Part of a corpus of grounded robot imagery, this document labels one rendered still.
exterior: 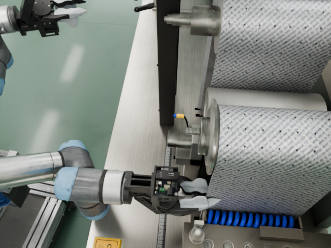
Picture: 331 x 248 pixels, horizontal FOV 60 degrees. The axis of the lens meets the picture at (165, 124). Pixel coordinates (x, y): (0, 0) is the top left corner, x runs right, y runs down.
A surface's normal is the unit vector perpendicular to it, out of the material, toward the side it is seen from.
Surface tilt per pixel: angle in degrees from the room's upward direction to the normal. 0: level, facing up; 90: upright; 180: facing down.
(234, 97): 3
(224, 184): 90
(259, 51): 92
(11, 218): 0
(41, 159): 29
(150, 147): 0
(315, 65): 92
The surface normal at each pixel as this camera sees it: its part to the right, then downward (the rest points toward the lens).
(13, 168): 0.58, -0.32
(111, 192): -0.05, 0.14
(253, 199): -0.08, 0.81
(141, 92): 0.00, -0.58
